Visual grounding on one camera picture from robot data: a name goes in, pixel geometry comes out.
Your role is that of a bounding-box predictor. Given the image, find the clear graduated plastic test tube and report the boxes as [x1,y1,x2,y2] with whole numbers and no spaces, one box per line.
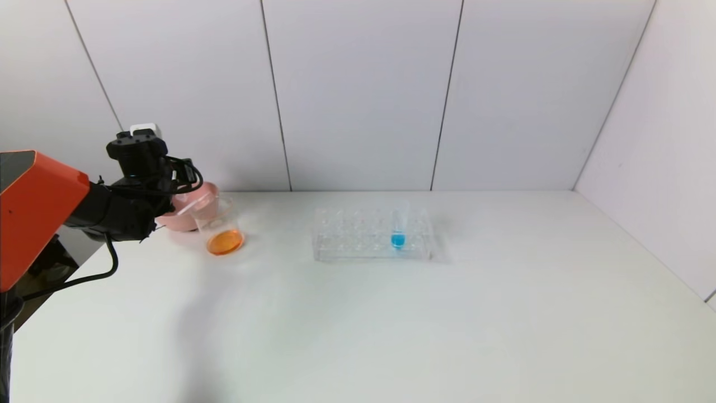
[177,193,216,217]

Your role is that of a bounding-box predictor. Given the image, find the clear acrylic test tube rack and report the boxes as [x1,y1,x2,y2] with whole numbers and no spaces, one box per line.
[312,208,434,263]

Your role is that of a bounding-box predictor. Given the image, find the test tube with blue pigment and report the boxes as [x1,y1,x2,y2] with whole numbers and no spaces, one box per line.
[391,201,411,251]

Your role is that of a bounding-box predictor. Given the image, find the clear glass beaker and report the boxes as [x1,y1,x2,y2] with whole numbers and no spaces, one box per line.
[192,196,245,257]

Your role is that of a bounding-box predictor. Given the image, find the pink plastic bowl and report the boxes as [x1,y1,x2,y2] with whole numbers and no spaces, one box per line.
[156,181,220,232]

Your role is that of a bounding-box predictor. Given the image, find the dark furniture beside table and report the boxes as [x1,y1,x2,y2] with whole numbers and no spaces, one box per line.
[16,234,79,332]

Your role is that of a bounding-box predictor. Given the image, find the thin black camera cable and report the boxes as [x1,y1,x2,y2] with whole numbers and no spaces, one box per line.
[161,156,204,197]

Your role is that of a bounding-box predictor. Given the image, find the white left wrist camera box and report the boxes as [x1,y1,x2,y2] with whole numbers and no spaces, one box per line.
[129,123,162,141]

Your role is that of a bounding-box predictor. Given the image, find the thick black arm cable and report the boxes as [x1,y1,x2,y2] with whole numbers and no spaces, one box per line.
[21,234,120,303]

